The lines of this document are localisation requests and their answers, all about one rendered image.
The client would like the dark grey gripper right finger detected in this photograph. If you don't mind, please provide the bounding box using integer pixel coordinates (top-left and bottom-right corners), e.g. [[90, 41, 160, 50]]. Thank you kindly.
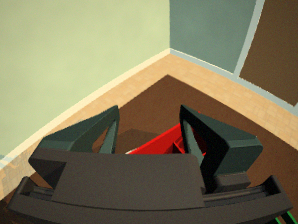
[[179, 104, 263, 188]]

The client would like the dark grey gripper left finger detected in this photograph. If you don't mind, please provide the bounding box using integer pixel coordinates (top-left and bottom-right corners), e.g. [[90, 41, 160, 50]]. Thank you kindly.
[[36, 105, 120, 154]]

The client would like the red crate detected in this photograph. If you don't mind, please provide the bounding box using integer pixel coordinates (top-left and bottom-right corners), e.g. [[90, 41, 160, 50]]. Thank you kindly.
[[128, 123, 207, 156]]

